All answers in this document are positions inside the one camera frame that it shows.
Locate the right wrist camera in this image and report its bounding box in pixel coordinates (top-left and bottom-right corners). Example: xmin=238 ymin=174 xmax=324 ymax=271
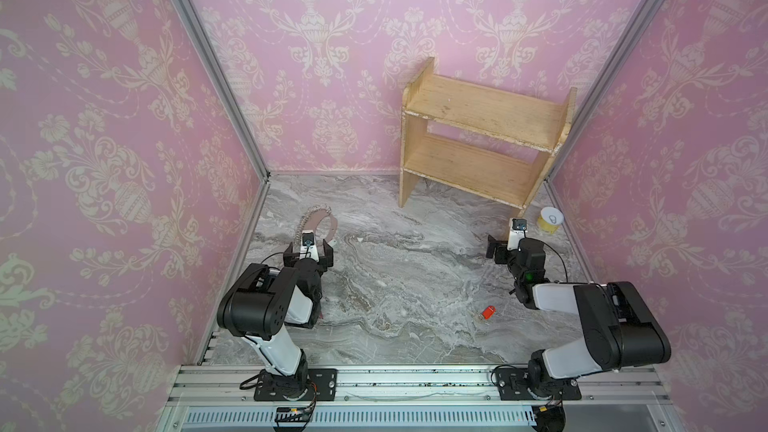
xmin=507 ymin=218 xmax=527 ymax=251

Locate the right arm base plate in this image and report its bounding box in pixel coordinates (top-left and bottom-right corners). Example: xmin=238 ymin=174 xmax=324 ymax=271
xmin=490 ymin=364 xmax=582 ymax=402

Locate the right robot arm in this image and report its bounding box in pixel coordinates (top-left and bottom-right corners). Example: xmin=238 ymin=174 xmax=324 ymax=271
xmin=486 ymin=236 xmax=672 ymax=399

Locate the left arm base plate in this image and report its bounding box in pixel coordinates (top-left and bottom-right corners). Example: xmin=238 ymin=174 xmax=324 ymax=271
xmin=253 ymin=368 xmax=338 ymax=402

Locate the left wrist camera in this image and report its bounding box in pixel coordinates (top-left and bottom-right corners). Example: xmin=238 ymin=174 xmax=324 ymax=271
xmin=299 ymin=230 xmax=319 ymax=261

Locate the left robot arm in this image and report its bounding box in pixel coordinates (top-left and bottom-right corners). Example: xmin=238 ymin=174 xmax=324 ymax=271
xmin=216 ymin=242 xmax=338 ymax=402

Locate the red capped key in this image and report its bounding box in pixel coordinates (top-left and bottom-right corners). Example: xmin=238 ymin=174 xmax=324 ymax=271
xmin=482 ymin=306 xmax=496 ymax=320

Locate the wooden two-tier shelf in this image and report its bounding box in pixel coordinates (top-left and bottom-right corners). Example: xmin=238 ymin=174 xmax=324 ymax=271
xmin=398 ymin=56 xmax=578 ymax=247

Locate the metal key ring plate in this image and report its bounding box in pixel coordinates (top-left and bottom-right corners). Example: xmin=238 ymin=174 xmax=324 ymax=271
xmin=293 ymin=205 xmax=338 ymax=247

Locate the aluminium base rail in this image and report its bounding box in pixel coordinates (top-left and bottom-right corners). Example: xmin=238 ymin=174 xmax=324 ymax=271
xmin=156 ymin=365 xmax=685 ymax=431

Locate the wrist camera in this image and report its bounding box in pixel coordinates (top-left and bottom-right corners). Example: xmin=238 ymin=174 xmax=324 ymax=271
xmin=299 ymin=230 xmax=319 ymax=261
xmin=507 ymin=218 xmax=527 ymax=251

